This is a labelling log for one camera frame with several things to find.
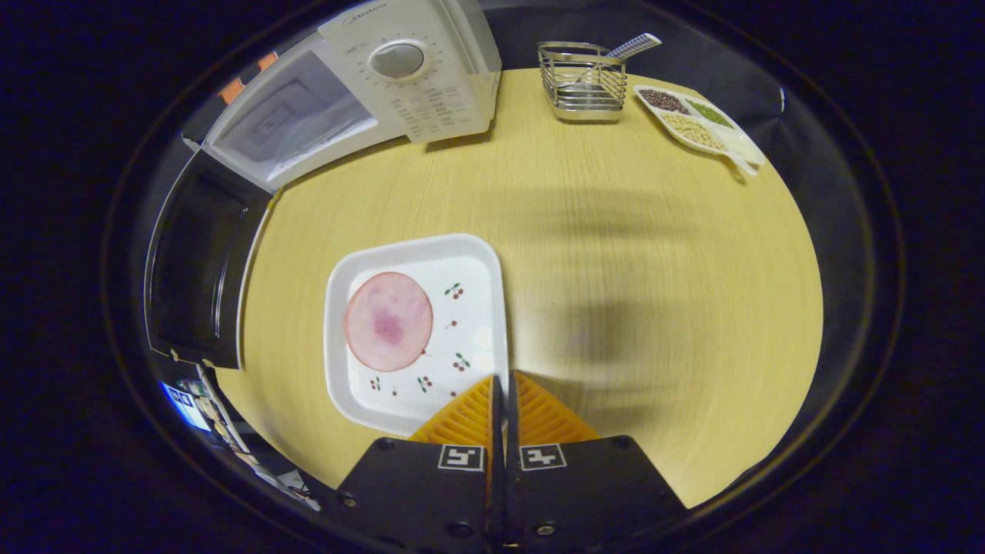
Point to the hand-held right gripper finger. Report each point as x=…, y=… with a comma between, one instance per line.
x=512, y=431
x=498, y=431

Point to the pink ham slice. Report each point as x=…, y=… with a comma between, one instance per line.
x=388, y=323

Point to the white square cherry plate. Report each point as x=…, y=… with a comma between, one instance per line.
x=469, y=323

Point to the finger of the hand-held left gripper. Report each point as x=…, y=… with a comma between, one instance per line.
x=231, y=91

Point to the white divided bean dish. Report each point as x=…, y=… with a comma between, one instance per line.
x=692, y=127

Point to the colourful printed clutter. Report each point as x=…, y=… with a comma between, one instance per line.
x=185, y=404

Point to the white microwave oven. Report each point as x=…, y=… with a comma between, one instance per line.
x=431, y=85

